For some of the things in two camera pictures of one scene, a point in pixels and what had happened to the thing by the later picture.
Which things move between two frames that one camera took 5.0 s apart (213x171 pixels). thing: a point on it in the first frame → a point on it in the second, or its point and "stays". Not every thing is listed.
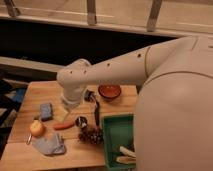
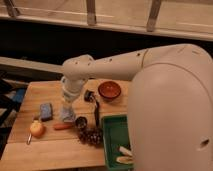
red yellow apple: x=37 y=128 stays
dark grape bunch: x=89 y=135 stays
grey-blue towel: x=51 y=144 → x=67 y=114
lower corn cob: x=126 y=159 stays
